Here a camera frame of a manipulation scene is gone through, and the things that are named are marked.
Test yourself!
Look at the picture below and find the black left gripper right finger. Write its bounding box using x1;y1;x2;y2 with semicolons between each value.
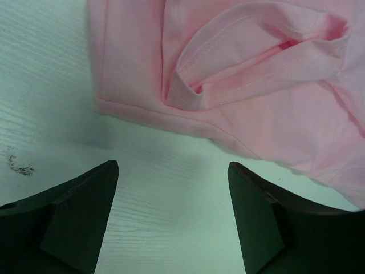
228;162;364;273

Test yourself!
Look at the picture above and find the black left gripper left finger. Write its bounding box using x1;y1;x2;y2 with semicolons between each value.
1;160;119;273

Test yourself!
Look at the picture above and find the pink t shirt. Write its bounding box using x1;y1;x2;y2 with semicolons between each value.
87;1;364;208

